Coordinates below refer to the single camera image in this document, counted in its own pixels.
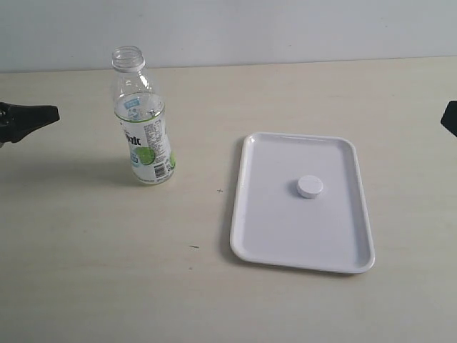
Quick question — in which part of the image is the clear plastic drink bottle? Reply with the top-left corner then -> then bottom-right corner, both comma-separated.
111,46 -> 176,184

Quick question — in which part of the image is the white bottle cap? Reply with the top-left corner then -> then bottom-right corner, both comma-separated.
296,175 -> 323,199

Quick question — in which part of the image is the white rectangular tray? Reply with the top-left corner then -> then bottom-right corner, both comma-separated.
230,132 -> 375,274

